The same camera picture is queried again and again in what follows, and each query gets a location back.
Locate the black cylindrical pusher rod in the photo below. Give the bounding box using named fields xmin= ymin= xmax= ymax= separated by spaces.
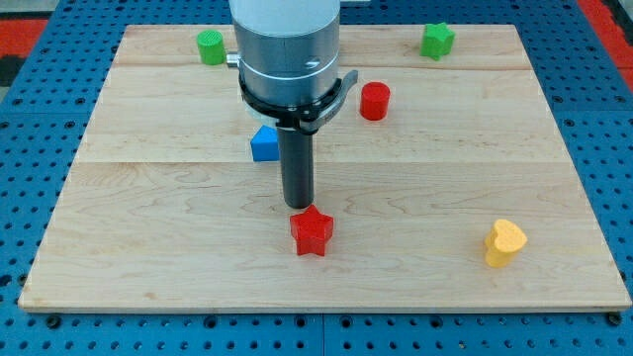
xmin=277 ymin=129 xmax=314 ymax=209

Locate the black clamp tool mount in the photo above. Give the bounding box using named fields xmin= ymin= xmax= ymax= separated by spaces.
xmin=238 ymin=70 xmax=358 ymax=134

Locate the red star block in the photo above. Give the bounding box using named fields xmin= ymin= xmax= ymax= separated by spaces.
xmin=290 ymin=205 xmax=334 ymax=256

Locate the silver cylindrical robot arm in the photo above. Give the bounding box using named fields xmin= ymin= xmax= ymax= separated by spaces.
xmin=229 ymin=0 xmax=358 ymax=209

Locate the blue triangle block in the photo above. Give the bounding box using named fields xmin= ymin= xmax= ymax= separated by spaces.
xmin=250 ymin=126 xmax=280 ymax=162

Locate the green star block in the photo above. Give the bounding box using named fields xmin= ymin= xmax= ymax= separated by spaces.
xmin=419 ymin=22 xmax=455 ymax=60

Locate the red cylinder block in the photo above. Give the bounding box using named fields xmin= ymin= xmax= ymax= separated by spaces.
xmin=359 ymin=81 xmax=391 ymax=121

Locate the green cylinder block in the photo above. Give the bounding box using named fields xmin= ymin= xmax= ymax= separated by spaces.
xmin=196 ymin=30 xmax=226 ymax=65

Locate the light wooden board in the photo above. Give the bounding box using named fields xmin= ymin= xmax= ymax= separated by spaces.
xmin=19 ymin=25 xmax=631 ymax=313

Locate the yellow heart block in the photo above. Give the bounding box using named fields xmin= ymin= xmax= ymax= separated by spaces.
xmin=484 ymin=219 xmax=528 ymax=268

